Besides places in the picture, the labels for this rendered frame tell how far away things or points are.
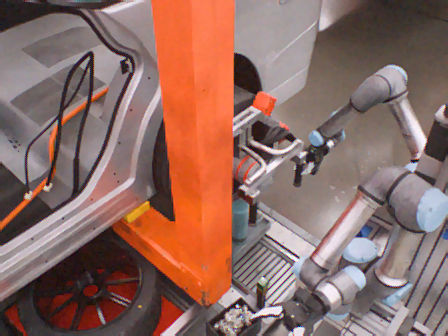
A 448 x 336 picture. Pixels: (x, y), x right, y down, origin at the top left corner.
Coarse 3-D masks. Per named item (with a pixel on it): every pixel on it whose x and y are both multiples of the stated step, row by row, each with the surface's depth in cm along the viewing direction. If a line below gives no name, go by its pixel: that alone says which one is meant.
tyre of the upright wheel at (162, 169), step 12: (240, 96) 220; (252, 96) 226; (240, 108) 222; (264, 132) 250; (156, 144) 220; (156, 156) 223; (156, 168) 224; (168, 168) 219; (156, 180) 231; (168, 180) 221; (168, 192) 229
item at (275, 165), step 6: (294, 150) 222; (282, 156) 219; (288, 156) 219; (276, 162) 216; (282, 162) 217; (270, 168) 213; (276, 168) 216; (264, 174) 211; (270, 174) 214; (258, 180) 208; (252, 186) 206; (240, 192) 206; (246, 192) 204
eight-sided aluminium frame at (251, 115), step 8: (248, 112) 221; (256, 112) 220; (240, 120) 219; (248, 120) 216; (256, 120) 221; (264, 120) 227; (272, 120) 232; (240, 128) 214; (264, 136) 247; (272, 144) 246; (264, 152) 254; (264, 160) 256; (272, 160) 252; (232, 200) 250
